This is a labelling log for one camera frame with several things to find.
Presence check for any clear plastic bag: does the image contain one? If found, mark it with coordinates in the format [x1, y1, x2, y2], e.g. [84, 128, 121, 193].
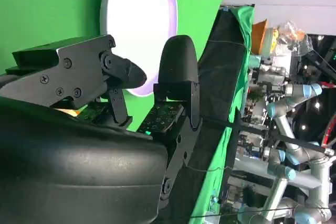
[277, 20, 313, 54]

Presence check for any lilac plate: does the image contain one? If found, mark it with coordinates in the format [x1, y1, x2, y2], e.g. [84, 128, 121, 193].
[99, 0, 179, 98]

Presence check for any orange and white bread roll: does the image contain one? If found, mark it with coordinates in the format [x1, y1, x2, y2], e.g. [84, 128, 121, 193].
[52, 107, 82, 116]

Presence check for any green table cloth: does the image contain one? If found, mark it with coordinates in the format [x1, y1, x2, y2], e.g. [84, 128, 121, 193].
[0, 0, 256, 224]

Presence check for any black backdrop cloth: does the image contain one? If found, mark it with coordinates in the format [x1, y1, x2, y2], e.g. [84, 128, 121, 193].
[157, 8, 251, 224]

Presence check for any grey machine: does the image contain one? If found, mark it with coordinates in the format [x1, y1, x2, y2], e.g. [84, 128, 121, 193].
[256, 63, 289, 95]

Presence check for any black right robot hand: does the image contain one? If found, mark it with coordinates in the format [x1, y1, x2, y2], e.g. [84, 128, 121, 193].
[0, 34, 203, 224]

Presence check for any orange box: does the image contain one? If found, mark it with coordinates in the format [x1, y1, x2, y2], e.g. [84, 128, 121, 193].
[251, 19, 268, 54]

